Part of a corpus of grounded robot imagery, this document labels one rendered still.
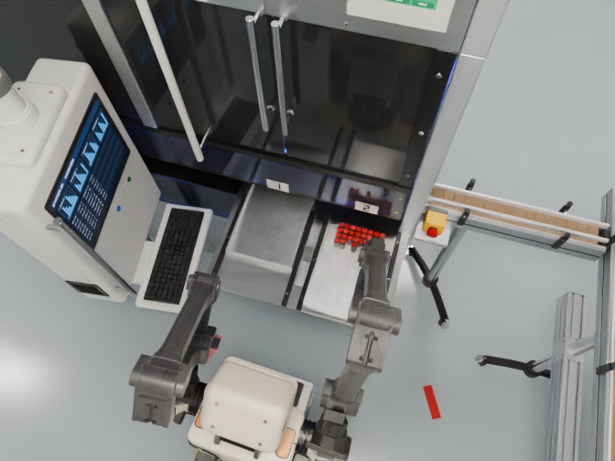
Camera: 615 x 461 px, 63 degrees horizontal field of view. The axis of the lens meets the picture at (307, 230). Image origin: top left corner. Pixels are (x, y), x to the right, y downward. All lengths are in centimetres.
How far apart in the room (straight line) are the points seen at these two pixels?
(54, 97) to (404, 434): 208
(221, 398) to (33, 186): 71
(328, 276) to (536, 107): 224
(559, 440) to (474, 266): 108
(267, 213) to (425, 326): 119
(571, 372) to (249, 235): 140
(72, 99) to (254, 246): 81
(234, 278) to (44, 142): 80
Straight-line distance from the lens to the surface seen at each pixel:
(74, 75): 162
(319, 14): 121
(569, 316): 240
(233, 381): 128
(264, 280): 186
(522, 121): 358
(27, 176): 146
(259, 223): 195
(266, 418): 125
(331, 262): 187
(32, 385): 302
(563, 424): 230
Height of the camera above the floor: 262
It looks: 64 degrees down
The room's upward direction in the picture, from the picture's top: 2 degrees counter-clockwise
